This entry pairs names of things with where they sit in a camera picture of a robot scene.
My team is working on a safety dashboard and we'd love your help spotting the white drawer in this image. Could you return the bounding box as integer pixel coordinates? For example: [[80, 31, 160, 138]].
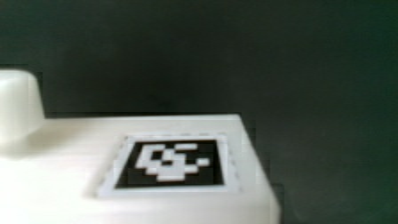
[[0, 69, 280, 224]]

